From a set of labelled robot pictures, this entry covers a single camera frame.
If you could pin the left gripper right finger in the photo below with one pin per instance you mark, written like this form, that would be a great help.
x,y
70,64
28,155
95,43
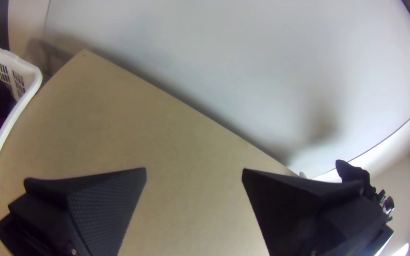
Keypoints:
x,y
290,213

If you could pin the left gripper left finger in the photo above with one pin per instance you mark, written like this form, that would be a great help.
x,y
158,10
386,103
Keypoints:
x,y
94,213

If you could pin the dark t-shirt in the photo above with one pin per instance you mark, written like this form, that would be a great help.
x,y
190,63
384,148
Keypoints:
x,y
351,174

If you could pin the white garment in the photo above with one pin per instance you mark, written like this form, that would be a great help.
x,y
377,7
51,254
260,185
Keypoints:
x,y
302,175

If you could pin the white laundry basket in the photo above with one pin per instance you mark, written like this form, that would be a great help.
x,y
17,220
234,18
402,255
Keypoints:
x,y
27,76

